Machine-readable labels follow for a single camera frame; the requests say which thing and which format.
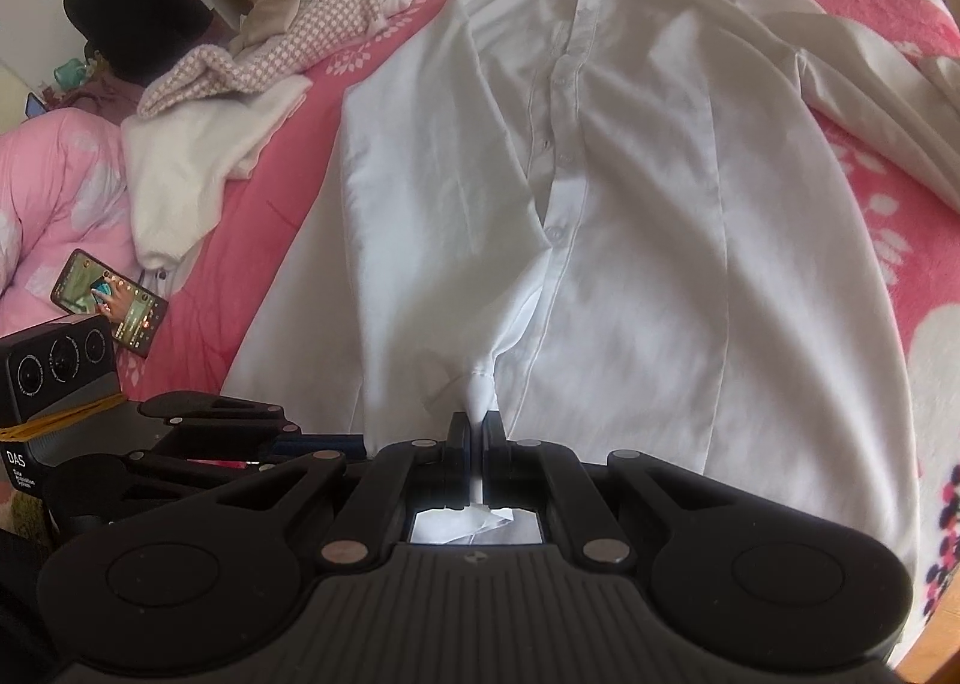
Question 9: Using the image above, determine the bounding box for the white button shirt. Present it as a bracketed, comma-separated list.
[225, 0, 960, 572]

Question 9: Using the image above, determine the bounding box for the pink floral blanket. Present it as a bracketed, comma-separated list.
[146, 0, 960, 662]

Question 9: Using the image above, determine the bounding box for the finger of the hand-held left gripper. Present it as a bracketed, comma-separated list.
[112, 431, 370, 506]
[142, 391, 302, 440]

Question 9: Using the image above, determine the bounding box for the pink quilt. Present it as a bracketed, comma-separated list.
[0, 106, 177, 355]

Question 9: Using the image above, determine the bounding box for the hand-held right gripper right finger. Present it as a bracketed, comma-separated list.
[482, 410, 740, 569]

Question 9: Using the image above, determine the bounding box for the black smartphone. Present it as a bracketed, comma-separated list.
[50, 247, 170, 359]

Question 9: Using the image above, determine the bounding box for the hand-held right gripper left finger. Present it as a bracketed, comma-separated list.
[225, 412, 474, 572]

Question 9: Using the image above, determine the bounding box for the pink checked garment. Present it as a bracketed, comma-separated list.
[139, 0, 391, 119]

